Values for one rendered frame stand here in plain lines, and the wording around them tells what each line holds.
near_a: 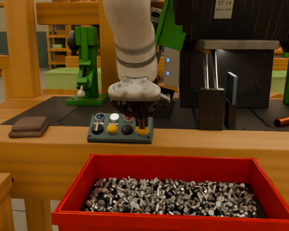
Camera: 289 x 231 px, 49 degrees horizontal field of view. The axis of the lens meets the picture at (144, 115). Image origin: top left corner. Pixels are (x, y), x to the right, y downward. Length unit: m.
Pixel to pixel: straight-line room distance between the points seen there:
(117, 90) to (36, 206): 1.14
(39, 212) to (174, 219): 1.25
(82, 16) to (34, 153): 0.78
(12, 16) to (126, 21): 0.99
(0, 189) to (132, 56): 0.39
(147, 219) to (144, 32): 0.27
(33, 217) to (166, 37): 1.10
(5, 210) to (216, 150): 0.47
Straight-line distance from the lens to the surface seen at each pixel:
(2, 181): 0.73
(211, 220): 0.42
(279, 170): 0.77
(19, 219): 2.27
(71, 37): 1.17
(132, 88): 0.54
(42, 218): 1.64
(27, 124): 0.82
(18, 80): 1.44
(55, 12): 1.46
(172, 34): 0.92
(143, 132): 0.72
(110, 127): 0.73
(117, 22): 0.49
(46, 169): 0.80
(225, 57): 1.09
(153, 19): 0.98
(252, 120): 0.97
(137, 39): 0.51
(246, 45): 0.75
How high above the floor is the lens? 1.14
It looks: 14 degrees down
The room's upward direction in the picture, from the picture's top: straight up
